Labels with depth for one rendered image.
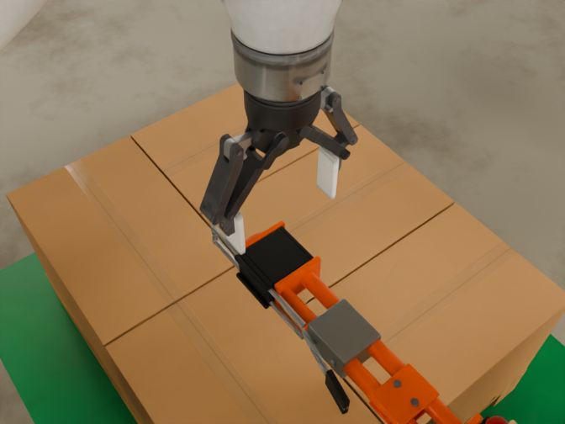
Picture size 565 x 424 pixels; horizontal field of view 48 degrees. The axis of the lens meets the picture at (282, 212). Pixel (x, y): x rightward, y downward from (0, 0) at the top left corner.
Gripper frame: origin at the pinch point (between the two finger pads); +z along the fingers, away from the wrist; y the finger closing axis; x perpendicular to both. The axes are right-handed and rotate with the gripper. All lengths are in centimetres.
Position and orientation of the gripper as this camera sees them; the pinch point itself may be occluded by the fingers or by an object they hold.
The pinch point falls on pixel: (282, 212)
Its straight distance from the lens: 75.7
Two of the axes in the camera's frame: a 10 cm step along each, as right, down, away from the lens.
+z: 0.0, 6.3, 7.8
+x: -6.1, -6.2, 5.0
